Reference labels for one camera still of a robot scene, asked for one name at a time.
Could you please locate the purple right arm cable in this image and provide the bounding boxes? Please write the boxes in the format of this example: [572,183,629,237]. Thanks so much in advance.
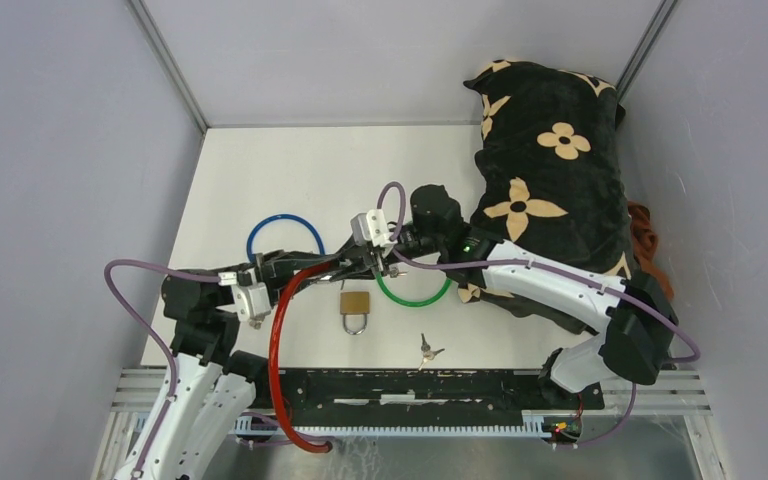
[375,182,701,452]

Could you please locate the blue cable lock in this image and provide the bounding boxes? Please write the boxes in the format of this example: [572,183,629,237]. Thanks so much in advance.
[246,213,326,262]

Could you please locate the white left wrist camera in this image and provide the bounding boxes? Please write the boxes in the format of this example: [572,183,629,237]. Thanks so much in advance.
[218,268,272,330]

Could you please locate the silver keys of brass padlock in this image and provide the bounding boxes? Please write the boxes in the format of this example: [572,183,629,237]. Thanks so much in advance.
[417,333,445,371]

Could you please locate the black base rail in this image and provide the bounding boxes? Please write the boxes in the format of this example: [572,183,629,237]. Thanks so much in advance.
[278,368,605,439]

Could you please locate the silver keys of green lock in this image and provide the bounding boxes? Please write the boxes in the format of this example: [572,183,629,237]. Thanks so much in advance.
[387,265,405,278]

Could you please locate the black floral pillow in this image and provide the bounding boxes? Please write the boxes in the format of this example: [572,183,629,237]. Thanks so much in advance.
[456,58,644,336]

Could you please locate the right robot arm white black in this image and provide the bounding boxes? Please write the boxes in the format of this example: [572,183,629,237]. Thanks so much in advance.
[330,185,678,408]

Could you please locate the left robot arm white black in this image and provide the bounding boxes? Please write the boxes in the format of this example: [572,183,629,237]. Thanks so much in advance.
[103,251,350,479]

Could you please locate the brass padlock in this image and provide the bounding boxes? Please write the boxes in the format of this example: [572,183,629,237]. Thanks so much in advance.
[339,291,371,336]

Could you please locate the red cable lock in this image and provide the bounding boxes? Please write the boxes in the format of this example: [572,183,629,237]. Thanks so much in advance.
[267,278,333,454]

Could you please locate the brown cloth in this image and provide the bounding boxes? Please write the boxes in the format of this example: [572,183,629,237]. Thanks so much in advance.
[627,201,674,301]

